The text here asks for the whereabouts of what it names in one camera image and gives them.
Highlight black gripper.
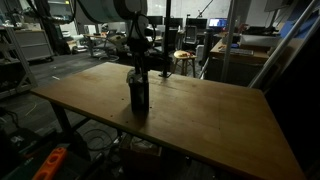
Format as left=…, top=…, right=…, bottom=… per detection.
left=130, top=48, right=150, bottom=81

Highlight black mesh box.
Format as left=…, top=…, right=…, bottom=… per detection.
left=128, top=77, right=151, bottom=113

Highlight large cardboard box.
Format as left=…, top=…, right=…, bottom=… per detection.
left=118, top=133, right=164, bottom=173

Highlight black vertical pole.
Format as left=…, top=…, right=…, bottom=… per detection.
left=159, top=0, right=174, bottom=79

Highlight round wooden stool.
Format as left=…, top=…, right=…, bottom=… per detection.
left=172, top=49, right=198, bottom=78

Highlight small dark monitor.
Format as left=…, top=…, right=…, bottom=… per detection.
left=148, top=15, right=165, bottom=26

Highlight wide dark monitor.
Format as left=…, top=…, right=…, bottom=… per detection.
left=185, top=17, right=209, bottom=31

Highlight monitor with blue screen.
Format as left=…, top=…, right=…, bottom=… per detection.
left=208, top=17, right=229, bottom=29

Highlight black table leg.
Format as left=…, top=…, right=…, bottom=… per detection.
left=49, top=101, right=75, bottom=143

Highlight grey keyboard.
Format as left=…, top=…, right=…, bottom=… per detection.
left=218, top=47, right=255, bottom=57

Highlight wooden workbench with drawers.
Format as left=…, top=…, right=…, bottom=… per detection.
left=209, top=37, right=272, bottom=88

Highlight grey drawer cabinet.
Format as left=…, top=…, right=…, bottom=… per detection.
left=13, top=28, right=55, bottom=62

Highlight metal shelf rack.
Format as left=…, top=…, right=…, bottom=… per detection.
left=0, top=24, right=38, bottom=100

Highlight orange tool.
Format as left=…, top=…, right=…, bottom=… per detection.
left=32, top=147, right=70, bottom=180

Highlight thin floor cable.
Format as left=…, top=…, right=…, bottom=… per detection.
left=80, top=127, right=118, bottom=152

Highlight silver vertical post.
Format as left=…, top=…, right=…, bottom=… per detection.
left=220, top=0, right=240, bottom=83

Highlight diagonal aluminium frame bars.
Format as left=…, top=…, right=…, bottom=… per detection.
left=248, top=0, right=320, bottom=91

